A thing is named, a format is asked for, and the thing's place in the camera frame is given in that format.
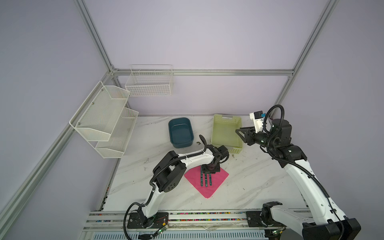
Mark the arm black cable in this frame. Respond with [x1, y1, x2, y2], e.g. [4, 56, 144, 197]
[122, 134, 230, 240]
[260, 104, 346, 240]

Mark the spoon with teal handle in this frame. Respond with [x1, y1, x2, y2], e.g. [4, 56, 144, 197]
[200, 173, 204, 187]

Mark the white mesh two-tier shelf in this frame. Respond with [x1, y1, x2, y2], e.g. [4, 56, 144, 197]
[69, 82, 139, 159]

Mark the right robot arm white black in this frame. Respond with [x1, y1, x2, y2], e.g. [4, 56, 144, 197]
[236, 119, 361, 240]

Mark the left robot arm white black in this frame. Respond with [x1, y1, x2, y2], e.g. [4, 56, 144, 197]
[134, 145, 230, 228]

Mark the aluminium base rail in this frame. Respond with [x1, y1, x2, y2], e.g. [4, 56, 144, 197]
[80, 208, 331, 233]

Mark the light green perforated basket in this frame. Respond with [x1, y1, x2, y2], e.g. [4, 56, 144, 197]
[211, 114, 243, 154]

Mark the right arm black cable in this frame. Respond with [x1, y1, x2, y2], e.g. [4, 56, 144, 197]
[260, 104, 346, 240]

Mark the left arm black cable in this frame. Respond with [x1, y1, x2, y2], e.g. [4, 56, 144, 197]
[122, 134, 230, 240]

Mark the dark teal plastic tub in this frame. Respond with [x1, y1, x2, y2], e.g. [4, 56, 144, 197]
[168, 117, 194, 149]

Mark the pink paper napkin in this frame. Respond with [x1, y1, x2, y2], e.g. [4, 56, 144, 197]
[184, 166, 229, 199]

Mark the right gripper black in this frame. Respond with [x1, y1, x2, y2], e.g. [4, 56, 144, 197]
[234, 124, 276, 149]

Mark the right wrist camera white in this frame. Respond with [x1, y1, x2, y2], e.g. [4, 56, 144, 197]
[250, 111, 266, 133]

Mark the white wire wall basket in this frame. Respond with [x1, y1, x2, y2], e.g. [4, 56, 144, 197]
[125, 65, 174, 97]

